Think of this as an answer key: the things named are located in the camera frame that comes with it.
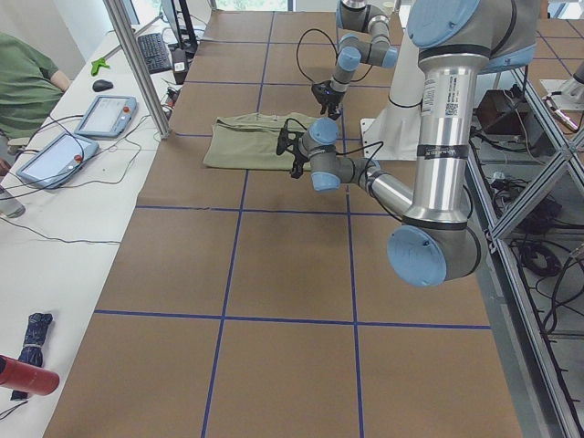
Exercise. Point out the green plastic clip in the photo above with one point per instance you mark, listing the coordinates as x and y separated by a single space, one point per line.
97 65

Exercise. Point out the olive green long-sleeve shirt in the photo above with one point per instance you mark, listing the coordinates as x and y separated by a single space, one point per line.
249 142

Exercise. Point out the teach pendant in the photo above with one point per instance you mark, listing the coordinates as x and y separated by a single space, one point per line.
55 164
107 117

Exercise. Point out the aluminium frame post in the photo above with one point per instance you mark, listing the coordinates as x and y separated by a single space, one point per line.
122 27

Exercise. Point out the person in green shirt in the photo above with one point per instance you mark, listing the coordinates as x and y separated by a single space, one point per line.
31 86

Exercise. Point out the near teach pendant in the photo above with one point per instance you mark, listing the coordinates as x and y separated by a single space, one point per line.
55 164

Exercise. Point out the red bottle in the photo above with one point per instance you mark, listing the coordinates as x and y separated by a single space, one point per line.
19 376

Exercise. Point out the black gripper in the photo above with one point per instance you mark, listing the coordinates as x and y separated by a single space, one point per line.
298 156
329 97

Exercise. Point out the folded dark blue umbrella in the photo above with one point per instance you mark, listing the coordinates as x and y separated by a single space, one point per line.
34 339

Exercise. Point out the black computer mouse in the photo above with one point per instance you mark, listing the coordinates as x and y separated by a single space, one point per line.
102 85

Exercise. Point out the black power adapter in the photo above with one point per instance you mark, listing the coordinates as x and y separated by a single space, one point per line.
179 65

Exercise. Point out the far teach pendant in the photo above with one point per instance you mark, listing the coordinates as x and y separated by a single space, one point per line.
107 117

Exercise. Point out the black keyboard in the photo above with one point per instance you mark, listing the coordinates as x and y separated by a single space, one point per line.
154 52

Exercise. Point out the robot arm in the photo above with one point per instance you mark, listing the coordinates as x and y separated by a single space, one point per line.
368 19
457 41

